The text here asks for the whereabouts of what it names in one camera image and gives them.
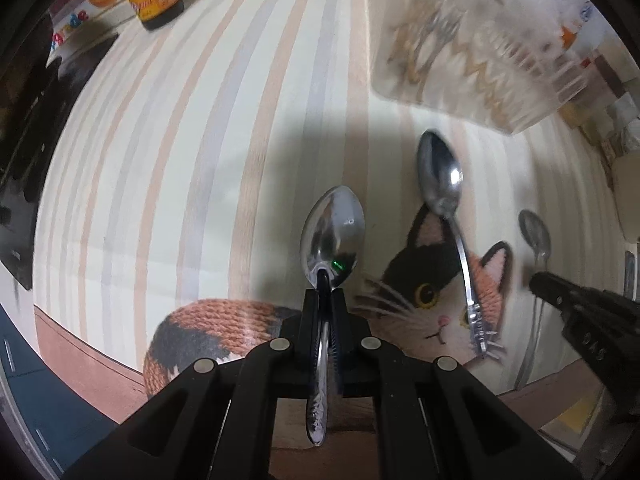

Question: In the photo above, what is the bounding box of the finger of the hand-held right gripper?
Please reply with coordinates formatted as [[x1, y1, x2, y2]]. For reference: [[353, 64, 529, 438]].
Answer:
[[529, 271, 640, 313]]

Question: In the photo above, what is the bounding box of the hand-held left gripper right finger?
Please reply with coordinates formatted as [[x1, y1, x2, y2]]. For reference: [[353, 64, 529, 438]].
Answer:
[[330, 287, 582, 480]]

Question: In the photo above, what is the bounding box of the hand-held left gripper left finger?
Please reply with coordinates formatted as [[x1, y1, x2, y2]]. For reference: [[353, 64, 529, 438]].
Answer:
[[65, 289, 322, 480]]

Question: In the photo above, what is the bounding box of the clear plastic storage container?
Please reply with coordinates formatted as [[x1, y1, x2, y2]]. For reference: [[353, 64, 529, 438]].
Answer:
[[370, 0, 593, 136]]

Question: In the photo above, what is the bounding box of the blue smartphone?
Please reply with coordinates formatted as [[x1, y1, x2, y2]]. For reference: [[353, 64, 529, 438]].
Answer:
[[623, 252, 640, 302]]

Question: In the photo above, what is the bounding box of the cream electric kettle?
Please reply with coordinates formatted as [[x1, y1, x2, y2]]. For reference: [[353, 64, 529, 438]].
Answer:
[[614, 154, 640, 242]]

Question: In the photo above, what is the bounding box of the striped mat with cat print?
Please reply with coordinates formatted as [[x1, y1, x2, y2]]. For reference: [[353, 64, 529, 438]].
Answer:
[[32, 0, 631, 426]]

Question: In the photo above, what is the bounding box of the blue cabinet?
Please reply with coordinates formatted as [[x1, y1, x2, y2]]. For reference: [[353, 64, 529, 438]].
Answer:
[[0, 305, 121, 480]]

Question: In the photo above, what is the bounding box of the black induction cooktop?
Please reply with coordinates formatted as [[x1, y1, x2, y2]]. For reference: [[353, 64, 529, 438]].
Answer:
[[0, 15, 118, 291]]

